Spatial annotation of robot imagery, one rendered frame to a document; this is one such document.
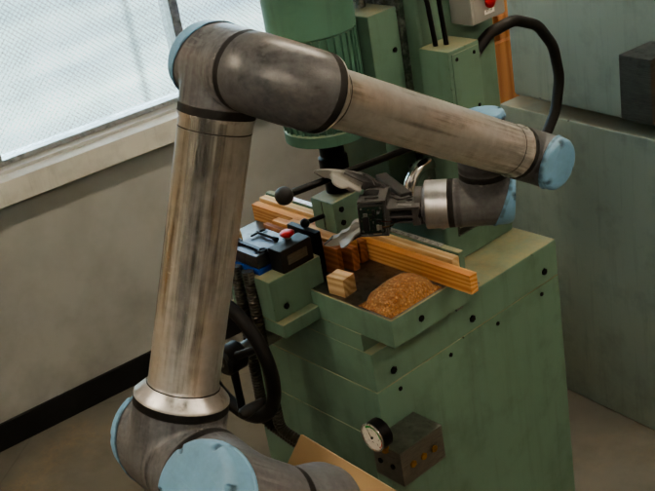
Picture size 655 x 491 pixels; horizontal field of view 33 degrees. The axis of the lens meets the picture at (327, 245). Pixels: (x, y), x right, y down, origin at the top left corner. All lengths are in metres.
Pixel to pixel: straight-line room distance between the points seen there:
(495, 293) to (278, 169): 1.64
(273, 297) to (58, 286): 1.52
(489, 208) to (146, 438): 0.73
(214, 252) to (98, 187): 1.95
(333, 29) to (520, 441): 1.07
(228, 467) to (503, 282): 1.01
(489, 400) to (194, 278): 1.03
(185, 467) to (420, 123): 0.60
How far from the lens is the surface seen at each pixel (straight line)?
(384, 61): 2.25
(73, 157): 3.45
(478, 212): 2.02
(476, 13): 2.28
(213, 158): 1.60
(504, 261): 2.45
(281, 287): 2.18
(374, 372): 2.20
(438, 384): 2.35
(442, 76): 2.23
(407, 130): 1.64
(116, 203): 3.61
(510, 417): 2.59
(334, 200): 2.28
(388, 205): 2.04
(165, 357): 1.70
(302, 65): 1.51
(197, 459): 1.63
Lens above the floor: 1.93
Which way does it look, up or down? 26 degrees down
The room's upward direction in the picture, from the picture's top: 10 degrees counter-clockwise
